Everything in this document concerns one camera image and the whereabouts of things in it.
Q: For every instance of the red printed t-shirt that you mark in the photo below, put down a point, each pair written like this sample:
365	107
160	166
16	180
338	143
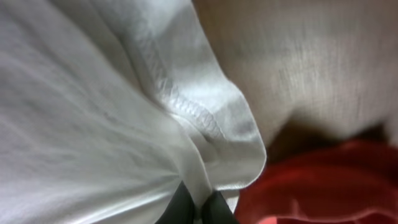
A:
354	182

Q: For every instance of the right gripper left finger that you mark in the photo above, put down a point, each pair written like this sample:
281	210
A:
180	210

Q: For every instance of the white graphic t-shirt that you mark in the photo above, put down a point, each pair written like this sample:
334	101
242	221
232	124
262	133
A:
109	108

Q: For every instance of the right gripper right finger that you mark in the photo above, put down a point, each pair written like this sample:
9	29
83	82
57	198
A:
216	211

